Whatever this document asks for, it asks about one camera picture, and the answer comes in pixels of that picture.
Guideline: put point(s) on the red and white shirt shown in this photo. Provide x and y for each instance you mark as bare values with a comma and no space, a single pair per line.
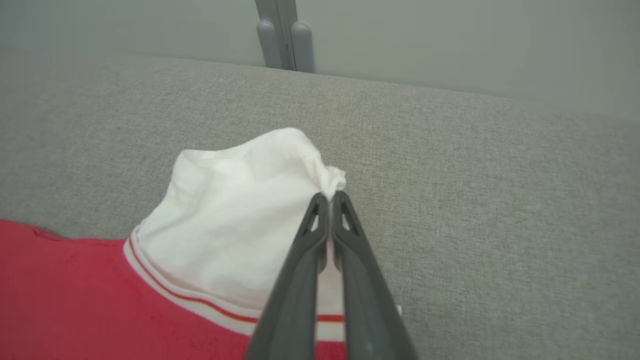
225,215

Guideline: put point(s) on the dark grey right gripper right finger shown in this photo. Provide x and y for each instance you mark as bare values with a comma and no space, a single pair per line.
365,290

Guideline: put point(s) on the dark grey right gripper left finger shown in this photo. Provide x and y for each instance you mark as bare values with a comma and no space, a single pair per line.
295,290

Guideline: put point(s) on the grey fabric sofa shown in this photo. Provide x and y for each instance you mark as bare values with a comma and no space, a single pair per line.
475,200

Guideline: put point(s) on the grey partition post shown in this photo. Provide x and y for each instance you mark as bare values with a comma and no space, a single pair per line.
285,35

